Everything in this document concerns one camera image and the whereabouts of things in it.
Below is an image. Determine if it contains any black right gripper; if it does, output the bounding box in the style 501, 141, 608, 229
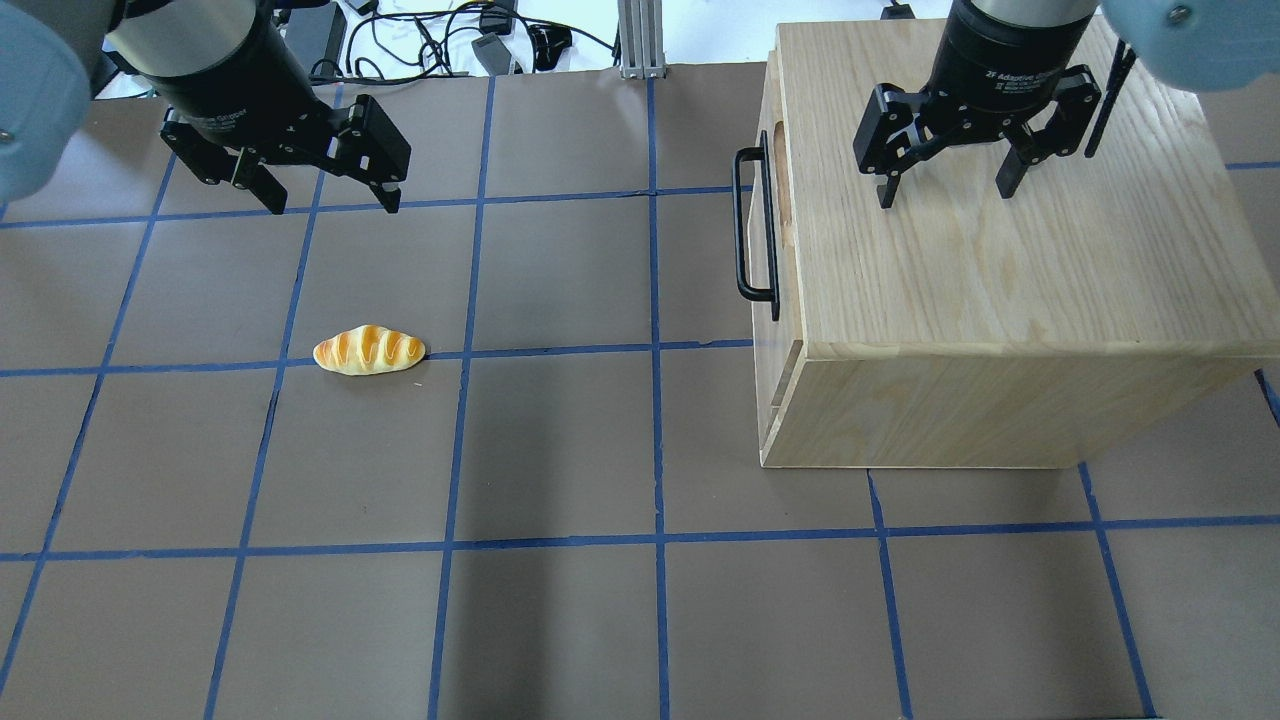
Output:
852, 1, 1101, 209

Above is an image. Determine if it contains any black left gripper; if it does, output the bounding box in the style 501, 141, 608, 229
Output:
108, 1, 411, 215

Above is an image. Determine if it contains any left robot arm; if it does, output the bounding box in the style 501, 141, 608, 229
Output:
1, 1, 411, 214

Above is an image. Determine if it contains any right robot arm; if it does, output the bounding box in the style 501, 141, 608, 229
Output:
852, 1, 1279, 208

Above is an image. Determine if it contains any light wooden drawer cabinet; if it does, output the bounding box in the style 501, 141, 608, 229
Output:
749, 19, 1279, 468

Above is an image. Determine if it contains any toy bread loaf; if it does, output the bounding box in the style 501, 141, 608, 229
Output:
312, 324, 428, 375

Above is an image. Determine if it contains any grey power adapter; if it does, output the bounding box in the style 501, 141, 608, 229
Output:
471, 33, 525, 76

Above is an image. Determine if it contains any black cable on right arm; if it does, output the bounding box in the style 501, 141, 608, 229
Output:
1084, 40, 1138, 160

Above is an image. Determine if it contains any black cables bundle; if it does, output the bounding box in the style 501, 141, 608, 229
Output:
275, 0, 621, 87

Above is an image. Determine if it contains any black upper drawer handle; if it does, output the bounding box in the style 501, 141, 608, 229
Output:
730, 129, 781, 322

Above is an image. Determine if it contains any aluminium frame post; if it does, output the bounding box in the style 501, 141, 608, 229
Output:
617, 0, 668, 79

